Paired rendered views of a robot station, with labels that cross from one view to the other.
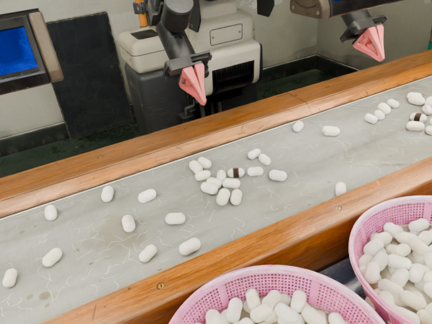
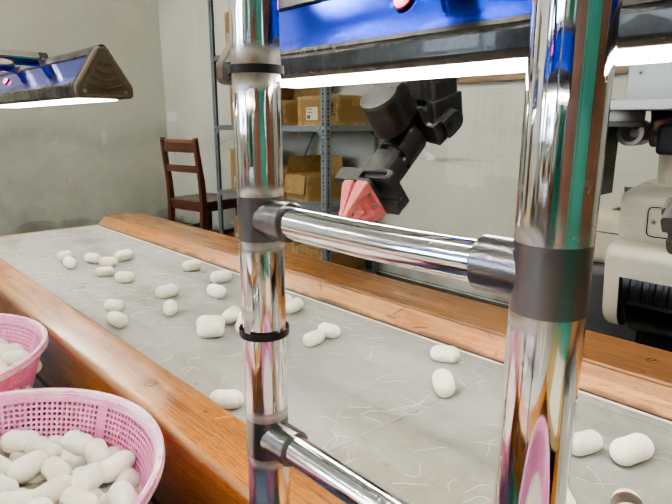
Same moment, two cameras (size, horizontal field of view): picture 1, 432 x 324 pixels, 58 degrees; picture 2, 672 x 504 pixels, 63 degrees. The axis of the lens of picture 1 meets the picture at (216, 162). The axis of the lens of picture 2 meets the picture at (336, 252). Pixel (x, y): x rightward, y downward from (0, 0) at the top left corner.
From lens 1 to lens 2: 0.85 m
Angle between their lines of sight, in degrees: 65
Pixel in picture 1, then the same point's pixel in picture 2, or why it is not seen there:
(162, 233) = (152, 311)
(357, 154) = (373, 422)
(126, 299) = (39, 299)
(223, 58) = (648, 262)
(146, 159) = (289, 277)
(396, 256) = (34, 454)
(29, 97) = not seen: hidden behind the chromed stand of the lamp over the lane
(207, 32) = (643, 209)
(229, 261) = (67, 329)
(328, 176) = not seen: hidden behind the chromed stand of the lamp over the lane
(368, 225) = (115, 423)
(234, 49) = not seen: outside the picture
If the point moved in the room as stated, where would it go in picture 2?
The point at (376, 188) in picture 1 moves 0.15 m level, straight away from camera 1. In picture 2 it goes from (205, 415) to (382, 425)
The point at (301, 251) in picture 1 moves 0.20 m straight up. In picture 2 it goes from (88, 383) to (66, 192)
